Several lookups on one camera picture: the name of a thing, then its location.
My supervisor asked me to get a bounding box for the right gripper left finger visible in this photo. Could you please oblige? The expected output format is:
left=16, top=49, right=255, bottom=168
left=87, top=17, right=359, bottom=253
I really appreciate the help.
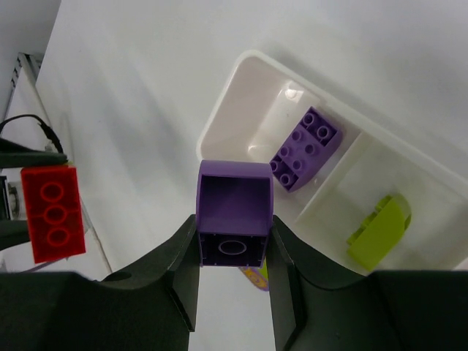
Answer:
left=1, top=216, right=200, bottom=350

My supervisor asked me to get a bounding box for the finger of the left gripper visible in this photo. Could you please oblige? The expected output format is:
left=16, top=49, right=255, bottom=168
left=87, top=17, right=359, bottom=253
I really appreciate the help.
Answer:
left=0, top=138, right=68, bottom=169
left=0, top=219, right=30, bottom=251

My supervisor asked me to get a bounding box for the purple patterned curved lego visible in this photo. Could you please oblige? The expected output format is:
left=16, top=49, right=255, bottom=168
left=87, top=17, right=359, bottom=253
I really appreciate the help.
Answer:
left=270, top=107, right=343, bottom=192

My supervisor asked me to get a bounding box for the purple patterned lego base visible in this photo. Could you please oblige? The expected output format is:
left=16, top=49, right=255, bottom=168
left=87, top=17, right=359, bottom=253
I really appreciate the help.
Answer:
left=239, top=260, right=269, bottom=292

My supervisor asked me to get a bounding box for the red lego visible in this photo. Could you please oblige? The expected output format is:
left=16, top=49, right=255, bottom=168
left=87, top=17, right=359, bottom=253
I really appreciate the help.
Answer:
left=20, top=165, right=86, bottom=264

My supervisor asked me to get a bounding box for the purple rounded lego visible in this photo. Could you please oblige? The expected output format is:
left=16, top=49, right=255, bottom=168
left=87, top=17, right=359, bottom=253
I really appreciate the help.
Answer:
left=195, top=159, right=273, bottom=268

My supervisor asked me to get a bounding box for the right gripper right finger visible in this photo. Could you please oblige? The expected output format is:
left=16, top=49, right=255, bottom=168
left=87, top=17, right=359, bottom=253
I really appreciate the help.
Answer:
left=266, top=218, right=467, bottom=350

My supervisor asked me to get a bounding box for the white three-compartment tray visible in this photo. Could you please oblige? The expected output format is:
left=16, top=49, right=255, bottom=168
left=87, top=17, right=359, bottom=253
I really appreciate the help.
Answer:
left=197, top=50, right=467, bottom=274

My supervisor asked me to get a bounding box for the green curved lego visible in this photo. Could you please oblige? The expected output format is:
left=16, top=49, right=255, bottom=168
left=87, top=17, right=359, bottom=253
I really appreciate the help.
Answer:
left=347, top=193, right=412, bottom=271

